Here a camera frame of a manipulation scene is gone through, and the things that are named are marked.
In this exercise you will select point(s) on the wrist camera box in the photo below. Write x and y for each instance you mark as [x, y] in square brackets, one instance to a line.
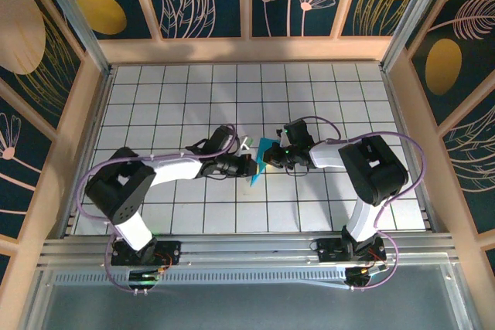
[284, 137]
[245, 142]

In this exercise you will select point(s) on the aluminium mounting rail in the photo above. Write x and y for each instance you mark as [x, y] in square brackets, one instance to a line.
[247, 250]

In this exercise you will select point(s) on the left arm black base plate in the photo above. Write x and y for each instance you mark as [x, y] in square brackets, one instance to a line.
[170, 249]

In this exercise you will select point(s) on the blue cloth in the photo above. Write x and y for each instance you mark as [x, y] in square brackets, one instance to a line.
[257, 177]

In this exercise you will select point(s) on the aluminium frame post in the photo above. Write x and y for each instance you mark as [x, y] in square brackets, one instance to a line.
[410, 21]
[77, 24]

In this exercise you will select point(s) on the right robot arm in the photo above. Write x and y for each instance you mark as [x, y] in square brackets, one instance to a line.
[371, 171]

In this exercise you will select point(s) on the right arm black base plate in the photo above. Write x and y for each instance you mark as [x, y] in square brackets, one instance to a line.
[328, 250]

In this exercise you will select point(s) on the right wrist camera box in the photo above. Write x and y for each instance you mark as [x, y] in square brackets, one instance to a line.
[284, 137]

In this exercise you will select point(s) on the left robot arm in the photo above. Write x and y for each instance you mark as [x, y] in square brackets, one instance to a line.
[116, 191]

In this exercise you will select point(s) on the white grid table mat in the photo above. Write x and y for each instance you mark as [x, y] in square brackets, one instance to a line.
[232, 94]

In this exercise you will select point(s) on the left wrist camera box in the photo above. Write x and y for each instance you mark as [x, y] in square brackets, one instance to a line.
[245, 142]

